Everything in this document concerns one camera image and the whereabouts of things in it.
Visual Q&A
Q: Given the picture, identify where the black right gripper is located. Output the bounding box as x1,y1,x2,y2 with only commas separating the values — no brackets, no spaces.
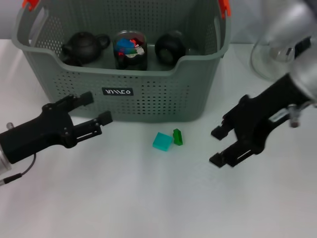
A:
209,73,311,169

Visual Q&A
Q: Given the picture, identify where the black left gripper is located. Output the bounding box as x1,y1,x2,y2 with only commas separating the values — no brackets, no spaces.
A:
0,91,113,164

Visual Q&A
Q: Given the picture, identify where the green stepped brick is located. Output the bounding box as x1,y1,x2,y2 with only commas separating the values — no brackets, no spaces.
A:
172,128,184,146

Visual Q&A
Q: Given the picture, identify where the teal square plate brick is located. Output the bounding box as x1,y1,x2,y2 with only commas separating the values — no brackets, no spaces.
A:
152,132,173,152

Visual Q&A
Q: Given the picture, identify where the blue square plate brick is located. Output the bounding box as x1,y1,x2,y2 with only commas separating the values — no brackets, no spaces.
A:
117,38,136,50

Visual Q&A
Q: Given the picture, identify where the grey perforated storage bin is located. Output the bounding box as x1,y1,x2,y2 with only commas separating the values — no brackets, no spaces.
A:
11,0,232,123

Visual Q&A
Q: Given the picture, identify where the black clay teapot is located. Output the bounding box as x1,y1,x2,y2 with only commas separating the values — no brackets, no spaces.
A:
60,31,111,65

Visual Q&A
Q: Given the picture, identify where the glass teapot black handle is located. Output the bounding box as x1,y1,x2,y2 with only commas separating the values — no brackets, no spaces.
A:
250,37,298,81

